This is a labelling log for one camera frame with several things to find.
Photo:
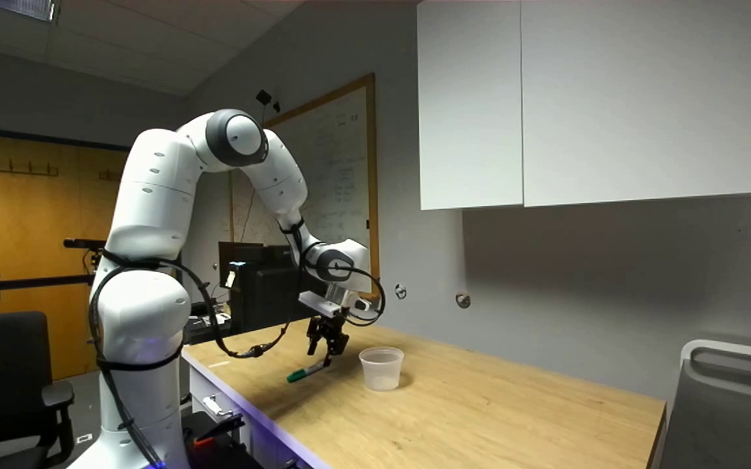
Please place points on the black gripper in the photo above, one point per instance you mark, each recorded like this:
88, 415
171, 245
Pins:
325, 323

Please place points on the green capped grey marker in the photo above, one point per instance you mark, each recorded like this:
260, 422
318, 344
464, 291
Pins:
307, 372

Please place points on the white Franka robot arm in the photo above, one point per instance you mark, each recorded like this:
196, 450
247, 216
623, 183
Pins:
157, 199

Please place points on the black computer monitor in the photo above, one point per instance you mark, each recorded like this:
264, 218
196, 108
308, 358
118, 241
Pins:
260, 281

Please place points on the black and red device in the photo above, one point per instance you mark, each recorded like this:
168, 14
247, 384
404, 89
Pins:
212, 433

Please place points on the wood framed whiteboard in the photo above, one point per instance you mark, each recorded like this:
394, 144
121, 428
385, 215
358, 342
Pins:
337, 165

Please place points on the narrow white cabinet door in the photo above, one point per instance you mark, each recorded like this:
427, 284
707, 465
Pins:
470, 105

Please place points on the black office chair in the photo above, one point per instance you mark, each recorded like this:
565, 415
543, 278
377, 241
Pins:
1, 372

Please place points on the yellow wooden door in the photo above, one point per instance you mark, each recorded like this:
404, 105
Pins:
20, 234

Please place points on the coat hook rack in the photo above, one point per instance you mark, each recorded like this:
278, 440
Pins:
20, 166

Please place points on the grey chair back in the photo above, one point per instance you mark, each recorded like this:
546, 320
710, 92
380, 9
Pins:
732, 406

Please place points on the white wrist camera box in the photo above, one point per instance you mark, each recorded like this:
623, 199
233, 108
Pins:
327, 302

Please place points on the round metal wall knob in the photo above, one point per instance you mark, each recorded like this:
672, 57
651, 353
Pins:
464, 299

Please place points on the white wall cabinet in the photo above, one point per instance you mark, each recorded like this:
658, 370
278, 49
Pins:
658, 99

